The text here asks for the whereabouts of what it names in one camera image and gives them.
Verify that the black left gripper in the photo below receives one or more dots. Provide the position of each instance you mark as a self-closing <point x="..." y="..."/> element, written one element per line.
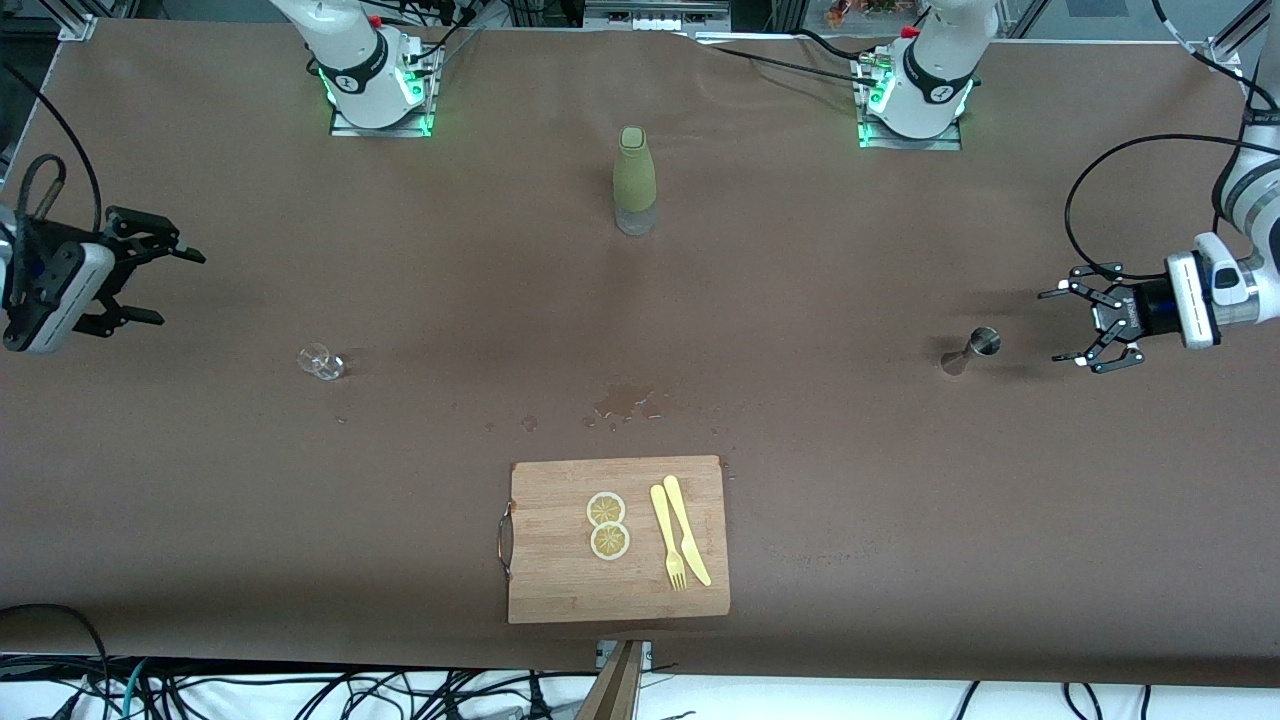
<point x="1143" y="307"/>

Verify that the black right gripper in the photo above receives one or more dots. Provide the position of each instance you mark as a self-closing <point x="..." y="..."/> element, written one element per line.
<point x="122" y="262"/>

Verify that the steel jigger measuring cup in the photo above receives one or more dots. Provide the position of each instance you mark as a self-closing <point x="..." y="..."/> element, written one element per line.
<point x="985" y="342"/>

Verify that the small clear glass cup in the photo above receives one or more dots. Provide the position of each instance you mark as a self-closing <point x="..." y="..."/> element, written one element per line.
<point x="322" y="362"/>

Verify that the brown table cover sheet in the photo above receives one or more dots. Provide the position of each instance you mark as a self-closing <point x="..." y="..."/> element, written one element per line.
<point x="200" y="500"/>

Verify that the yellow plastic knife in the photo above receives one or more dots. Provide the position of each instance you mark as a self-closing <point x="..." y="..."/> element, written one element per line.
<point x="680" y="515"/>

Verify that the yellow plastic fork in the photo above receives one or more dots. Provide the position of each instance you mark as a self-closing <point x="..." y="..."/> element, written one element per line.
<point x="662" y="515"/>

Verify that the green bottle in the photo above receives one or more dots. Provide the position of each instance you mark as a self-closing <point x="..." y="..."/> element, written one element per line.
<point x="635" y="175"/>

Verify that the wooden cutting board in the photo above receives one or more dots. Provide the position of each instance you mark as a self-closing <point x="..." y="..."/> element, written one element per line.
<point x="560" y="580"/>

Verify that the lemon slice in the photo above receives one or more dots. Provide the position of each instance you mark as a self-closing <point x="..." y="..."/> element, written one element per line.
<point x="610" y="541"/>
<point x="606" y="509"/>

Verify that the grey background equipment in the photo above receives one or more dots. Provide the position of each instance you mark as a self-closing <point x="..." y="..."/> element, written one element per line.
<point x="650" y="15"/>

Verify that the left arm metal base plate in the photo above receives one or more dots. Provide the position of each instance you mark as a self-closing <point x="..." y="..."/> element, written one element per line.
<point x="940" y="143"/>

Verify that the aluminium frame profile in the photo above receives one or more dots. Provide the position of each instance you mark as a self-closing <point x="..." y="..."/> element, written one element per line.
<point x="78" y="25"/>
<point x="1225" y="48"/>

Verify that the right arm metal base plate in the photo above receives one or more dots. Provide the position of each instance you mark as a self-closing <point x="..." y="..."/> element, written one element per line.
<point x="410" y="128"/>

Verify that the small metal bracket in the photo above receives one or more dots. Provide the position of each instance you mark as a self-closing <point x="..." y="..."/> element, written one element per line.
<point x="604" y="655"/>

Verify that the wooden post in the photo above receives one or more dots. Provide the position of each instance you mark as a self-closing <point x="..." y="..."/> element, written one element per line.
<point x="615" y="695"/>

